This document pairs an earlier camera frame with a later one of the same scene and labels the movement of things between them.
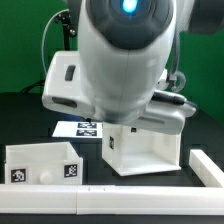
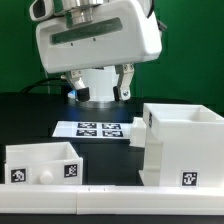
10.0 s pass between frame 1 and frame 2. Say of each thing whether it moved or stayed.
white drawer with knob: stayed
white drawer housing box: moved
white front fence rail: stayed
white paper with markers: stayed
